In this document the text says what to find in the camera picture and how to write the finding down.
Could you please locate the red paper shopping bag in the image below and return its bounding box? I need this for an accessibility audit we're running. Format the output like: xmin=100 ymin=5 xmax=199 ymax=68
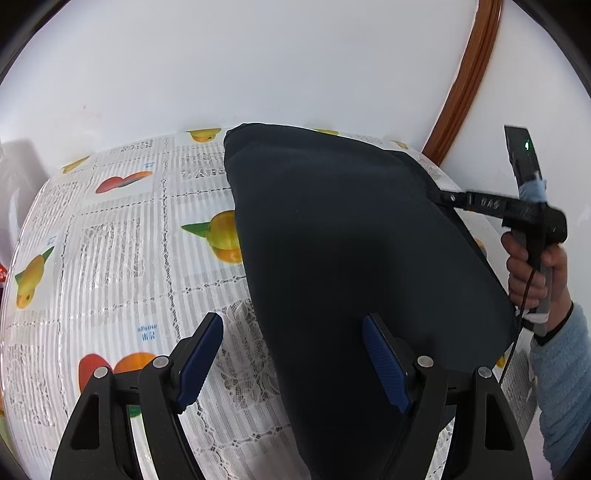
xmin=0 ymin=263 xmax=8 ymax=289

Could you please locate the black cable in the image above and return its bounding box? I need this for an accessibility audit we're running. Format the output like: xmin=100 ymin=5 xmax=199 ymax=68
xmin=496 ymin=267 xmax=539 ymax=386

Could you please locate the white plastic shopping bag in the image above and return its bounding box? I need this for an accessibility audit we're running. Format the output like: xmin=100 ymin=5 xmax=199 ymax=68
xmin=0 ymin=139 xmax=48 ymax=269

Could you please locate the person right hand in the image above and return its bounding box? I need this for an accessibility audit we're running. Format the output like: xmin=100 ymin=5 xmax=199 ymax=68
xmin=501 ymin=232 xmax=572 ymax=332

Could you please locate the black sweatshirt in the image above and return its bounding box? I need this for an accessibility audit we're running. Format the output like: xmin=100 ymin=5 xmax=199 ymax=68
xmin=224 ymin=124 xmax=516 ymax=479

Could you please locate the fruit print tablecloth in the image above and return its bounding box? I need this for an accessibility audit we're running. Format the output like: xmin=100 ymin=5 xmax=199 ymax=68
xmin=0 ymin=126 xmax=539 ymax=480

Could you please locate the brown wooden door frame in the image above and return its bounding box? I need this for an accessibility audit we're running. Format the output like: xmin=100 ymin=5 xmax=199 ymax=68
xmin=422 ymin=0 xmax=503 ymax=166

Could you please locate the light blue sleeve forearm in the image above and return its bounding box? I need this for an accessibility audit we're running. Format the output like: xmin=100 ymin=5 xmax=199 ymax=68
xmin=530 ymin=303 xmax=590 ymax=475

